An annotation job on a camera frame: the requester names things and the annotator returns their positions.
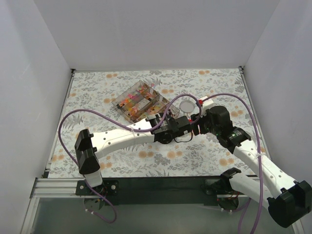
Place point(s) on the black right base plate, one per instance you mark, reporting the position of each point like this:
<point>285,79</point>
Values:
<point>226,197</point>

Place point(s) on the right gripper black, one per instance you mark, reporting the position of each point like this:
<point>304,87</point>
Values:
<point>195,123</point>

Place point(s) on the aluminium frame rail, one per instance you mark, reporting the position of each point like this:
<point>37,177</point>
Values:
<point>49,188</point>

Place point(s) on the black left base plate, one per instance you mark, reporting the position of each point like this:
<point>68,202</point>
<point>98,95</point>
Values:
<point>107,189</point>

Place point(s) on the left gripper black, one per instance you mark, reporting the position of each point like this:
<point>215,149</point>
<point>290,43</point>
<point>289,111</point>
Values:
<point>185,125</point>

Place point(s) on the round metal jar lid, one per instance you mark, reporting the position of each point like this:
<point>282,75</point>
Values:
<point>187,106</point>

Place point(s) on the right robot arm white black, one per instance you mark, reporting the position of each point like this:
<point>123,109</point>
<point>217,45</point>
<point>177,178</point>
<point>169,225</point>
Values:
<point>286,199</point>

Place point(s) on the floral table mat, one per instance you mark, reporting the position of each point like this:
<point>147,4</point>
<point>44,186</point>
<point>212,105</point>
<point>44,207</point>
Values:
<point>89,106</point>

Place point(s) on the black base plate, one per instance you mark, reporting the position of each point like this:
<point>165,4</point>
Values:
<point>107,189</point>
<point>226,197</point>

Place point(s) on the clear compartment candy box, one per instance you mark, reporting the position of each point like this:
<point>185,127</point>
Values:
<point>140,101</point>

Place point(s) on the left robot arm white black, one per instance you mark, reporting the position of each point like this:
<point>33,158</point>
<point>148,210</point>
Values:
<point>90,147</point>

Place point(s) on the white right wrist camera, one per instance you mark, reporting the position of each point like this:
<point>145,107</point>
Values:
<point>207,102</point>

